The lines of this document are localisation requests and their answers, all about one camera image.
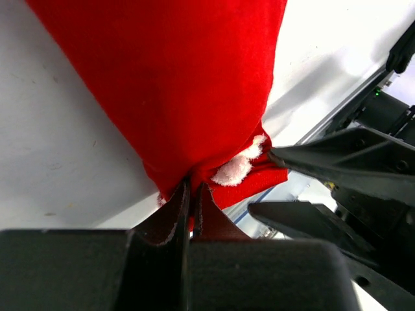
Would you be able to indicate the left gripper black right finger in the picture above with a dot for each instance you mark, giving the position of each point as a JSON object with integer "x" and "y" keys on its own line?
{"x": 228, "y": 270}

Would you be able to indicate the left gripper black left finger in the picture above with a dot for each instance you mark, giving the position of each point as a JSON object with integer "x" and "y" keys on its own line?
{"x": 142, "y": 268}

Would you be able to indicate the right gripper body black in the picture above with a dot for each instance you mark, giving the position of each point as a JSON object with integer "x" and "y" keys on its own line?
{"x": 388, "y": 225}

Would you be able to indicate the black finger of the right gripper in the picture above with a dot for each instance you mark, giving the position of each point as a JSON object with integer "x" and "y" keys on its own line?
{"x": 299, "y": 219}
{"x": 365, "y": 160}

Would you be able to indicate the red santa sock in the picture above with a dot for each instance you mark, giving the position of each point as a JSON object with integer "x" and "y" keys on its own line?
{"x": 185, "y": 82}

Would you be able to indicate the black blue sock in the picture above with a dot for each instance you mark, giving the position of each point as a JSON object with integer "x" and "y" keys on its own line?
{"x": 401, "y": 53}

